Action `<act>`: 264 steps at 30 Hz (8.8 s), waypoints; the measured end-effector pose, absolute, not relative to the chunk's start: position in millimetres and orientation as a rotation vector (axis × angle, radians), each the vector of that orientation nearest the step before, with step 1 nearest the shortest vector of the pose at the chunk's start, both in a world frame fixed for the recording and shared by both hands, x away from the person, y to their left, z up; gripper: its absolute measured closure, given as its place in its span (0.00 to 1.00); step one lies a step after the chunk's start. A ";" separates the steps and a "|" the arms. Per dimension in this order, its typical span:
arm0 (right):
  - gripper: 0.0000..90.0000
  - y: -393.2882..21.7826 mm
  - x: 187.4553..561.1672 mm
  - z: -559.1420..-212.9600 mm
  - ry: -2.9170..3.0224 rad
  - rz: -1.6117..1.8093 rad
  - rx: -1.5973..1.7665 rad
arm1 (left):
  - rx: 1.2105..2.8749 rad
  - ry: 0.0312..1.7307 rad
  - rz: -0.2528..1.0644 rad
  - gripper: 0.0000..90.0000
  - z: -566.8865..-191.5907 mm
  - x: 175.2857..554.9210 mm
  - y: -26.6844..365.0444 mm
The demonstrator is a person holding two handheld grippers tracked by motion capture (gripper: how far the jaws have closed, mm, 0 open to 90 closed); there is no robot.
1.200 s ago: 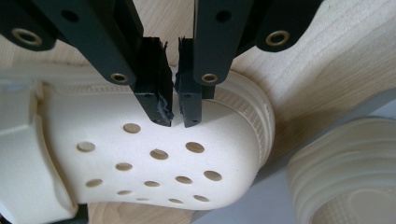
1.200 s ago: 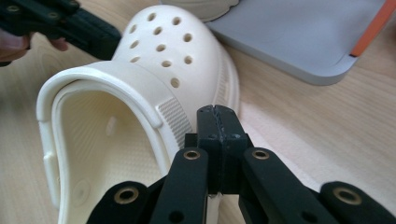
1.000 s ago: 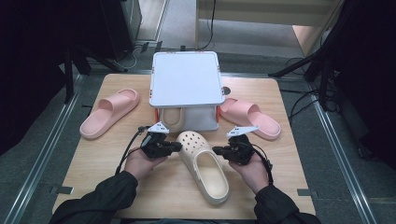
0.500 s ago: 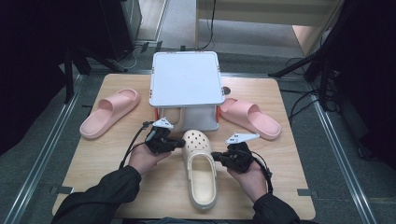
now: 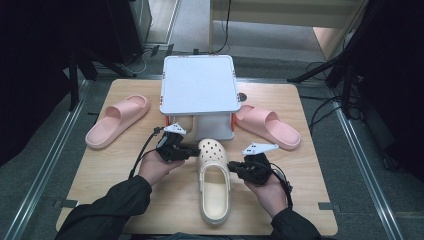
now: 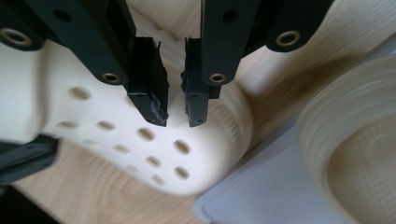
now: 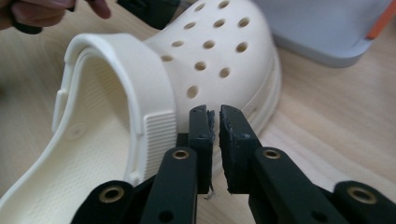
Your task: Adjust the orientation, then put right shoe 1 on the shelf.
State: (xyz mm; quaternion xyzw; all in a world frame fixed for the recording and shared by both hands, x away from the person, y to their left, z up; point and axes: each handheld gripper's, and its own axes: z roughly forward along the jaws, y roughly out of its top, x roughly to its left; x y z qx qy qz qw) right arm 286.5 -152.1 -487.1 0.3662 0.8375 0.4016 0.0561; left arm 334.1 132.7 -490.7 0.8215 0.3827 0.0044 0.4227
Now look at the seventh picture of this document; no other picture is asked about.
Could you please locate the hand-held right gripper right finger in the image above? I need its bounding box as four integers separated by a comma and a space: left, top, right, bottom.
219, 105, 262, 195

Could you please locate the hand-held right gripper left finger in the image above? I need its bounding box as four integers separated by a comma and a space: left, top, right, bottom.
188, 105, 216, 195

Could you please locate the white perforated clog shoe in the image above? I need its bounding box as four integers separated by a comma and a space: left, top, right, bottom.
0, 0, 283, 224

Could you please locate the grey and orange storage box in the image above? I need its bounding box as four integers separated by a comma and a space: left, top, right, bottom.
251, 0, 396, 69

